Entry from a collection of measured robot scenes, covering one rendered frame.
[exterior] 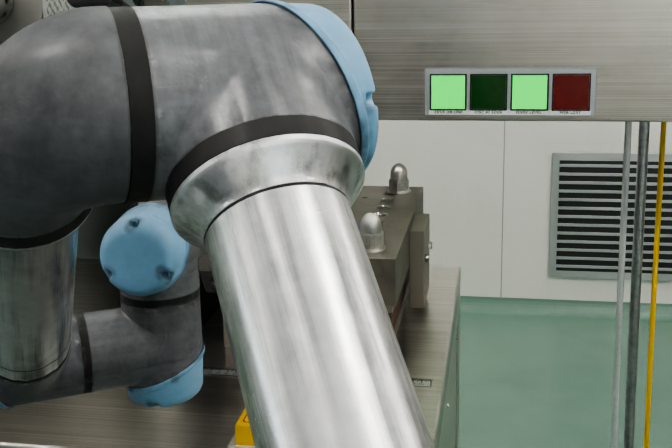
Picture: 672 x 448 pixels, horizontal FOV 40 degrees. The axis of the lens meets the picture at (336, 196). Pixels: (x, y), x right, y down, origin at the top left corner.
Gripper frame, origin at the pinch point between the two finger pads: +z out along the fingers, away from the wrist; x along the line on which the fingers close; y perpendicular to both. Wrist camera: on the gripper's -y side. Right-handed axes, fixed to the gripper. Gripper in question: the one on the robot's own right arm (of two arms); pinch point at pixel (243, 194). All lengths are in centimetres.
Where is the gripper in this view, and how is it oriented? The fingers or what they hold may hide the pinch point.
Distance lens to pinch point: 116.4
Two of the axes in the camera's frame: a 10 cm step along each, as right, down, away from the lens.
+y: -0.2, -9.8, -2.2
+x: -9.8, -0.2, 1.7
